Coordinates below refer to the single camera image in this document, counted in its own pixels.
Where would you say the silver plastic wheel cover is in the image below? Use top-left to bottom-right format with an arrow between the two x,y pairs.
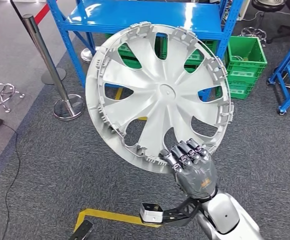
85,21 -> 235,175

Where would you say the black robot foot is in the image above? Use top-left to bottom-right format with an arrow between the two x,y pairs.
68,219 -> 94,240

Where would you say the short red barrier belt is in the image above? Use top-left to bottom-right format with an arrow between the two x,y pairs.
33,2 -> 51,26

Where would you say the chrome base stanchion post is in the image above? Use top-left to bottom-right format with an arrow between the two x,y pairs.
21,13 -> 85,121

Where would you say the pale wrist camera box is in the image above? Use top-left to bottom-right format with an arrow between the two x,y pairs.
139,202 -> 164,224

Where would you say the black floor cable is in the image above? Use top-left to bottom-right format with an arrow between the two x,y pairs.
0,123 -> 22,240

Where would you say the yellow floor tape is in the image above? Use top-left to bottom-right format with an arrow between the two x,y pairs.
114,87 -> 148,121
73,207 -> 162,233

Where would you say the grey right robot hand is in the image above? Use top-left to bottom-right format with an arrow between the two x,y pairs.
159,138 -> 219,201

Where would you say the black camera bracket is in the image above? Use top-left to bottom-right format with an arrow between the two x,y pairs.
162,197 -> 203,227

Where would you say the chrome base stool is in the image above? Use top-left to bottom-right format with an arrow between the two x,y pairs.
239,0 -> 287,46

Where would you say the open green plastic crate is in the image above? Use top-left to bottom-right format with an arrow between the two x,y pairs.
223,35 -> 268,100

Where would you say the chrome stanchion base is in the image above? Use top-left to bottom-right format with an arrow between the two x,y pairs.
80,47 -> 96,64

